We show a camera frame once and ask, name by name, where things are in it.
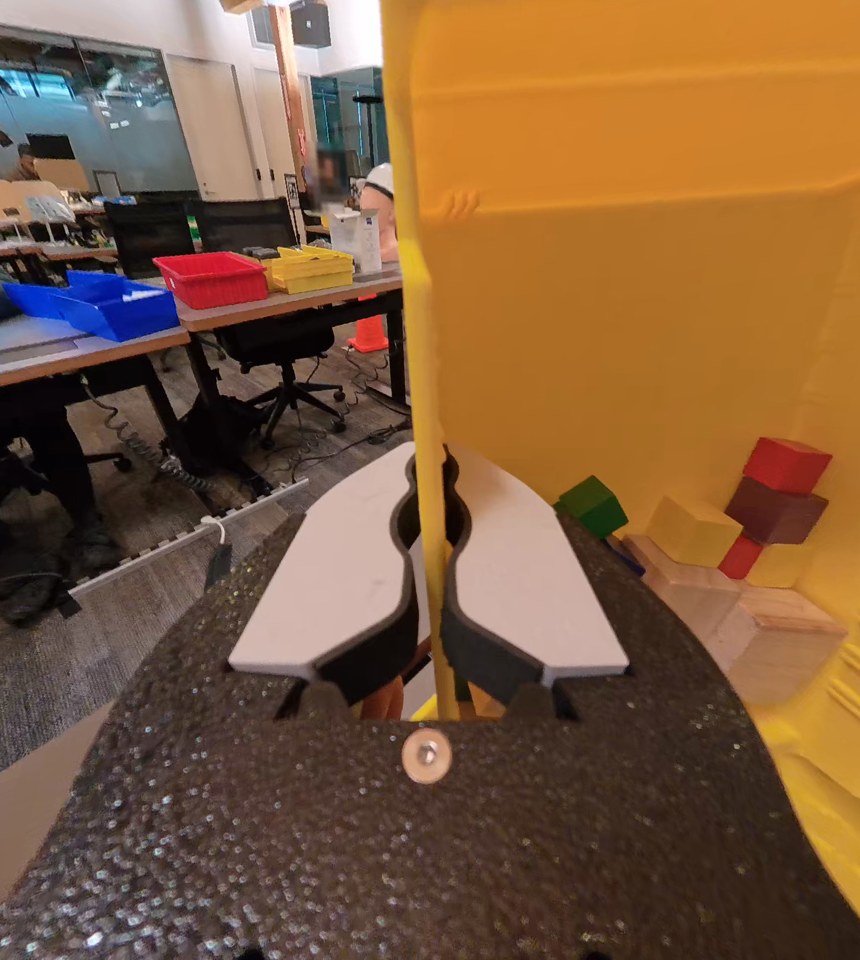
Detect grey standing desk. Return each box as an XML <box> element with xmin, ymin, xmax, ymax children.
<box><xmin>0</xmin><ymin>313</ymin><xmax>192</xmax><ymax>481</ymax></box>

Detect wooden post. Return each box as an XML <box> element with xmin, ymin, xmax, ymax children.
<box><xmin>268</xmin><ymin>3</ymin><xmax>309</xmax><ymax>198</ymax></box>

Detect black wall speaker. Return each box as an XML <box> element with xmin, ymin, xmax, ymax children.
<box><xmin>289</xmin><ymin>0</ymin><xmax>332</xmax><ymax>50</ymax></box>

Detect large blue plastic bin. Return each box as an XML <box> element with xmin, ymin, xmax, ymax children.
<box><xmin>49</xmin><ymin>281</ymin><xmax>180</xmax><ymax>343</ymax></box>

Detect mannequin head with white cap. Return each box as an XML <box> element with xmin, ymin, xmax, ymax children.
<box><xmin>359</xmin><ymin>162</ymin><xmax>401</xmax><ymax>264</ymax></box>

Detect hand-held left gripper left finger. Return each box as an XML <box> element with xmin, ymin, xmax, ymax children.
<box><xmin>229</xmin><ymin>441</ymin><xmax>421</xmax><ymax>706</ymax></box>

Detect black mesh office chair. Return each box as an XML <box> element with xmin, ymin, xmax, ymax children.
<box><xmin>196</xmin><ymin>196</ymin><xmax>348</xmax><ymax>451</ymax></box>

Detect red plastic bin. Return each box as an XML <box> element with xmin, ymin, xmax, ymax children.
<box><xmin>153</xmin><ymin>252</ymin><xmax>269</xmax><ymax>311</ymax></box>

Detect coiled black cable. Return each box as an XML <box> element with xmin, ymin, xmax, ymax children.
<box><xmin>103</xmin><ymin>403</ymin><xmax>202</xmax><ymax>492</ymax></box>

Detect yellow plastic box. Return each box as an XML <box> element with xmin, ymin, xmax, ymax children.
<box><xmin>381</xmin><ymin>0</ymin><xmax>860</xmax><ymax>960</ymax></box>

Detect white cardboard carton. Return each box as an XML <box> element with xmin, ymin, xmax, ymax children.
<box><xmin>329</xmin><ymin>208</ymin><xmax>383</xmax><ymax>274</ymax></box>

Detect grey floor cable cover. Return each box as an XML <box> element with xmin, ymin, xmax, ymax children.
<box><xmin>68</xmin><ymin>477</ymin><xmax>309</xmax><ymax>601</ymax></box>

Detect stacked yellow plastic bins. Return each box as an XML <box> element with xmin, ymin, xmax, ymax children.
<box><xmin>261</xmin><ymin>245</ymin><xmax>356</xmax><ymax>295</ymax></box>

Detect orange traffic cone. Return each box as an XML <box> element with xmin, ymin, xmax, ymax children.
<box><xmin>347</xmin><ymin>294</ymin><xmax>390</xmax><ymax>354</ymax></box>

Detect grey desk with black legs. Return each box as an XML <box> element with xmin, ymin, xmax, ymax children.
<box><xmin>175</xmin><ymin>270</ymin><xmax>410</xmax><ymax>410</ymax></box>

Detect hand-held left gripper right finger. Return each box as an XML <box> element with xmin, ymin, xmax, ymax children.
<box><xmin>441</xmin><ymin>442</ymin><xmax>631</xmax><ymax>708</ymax></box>

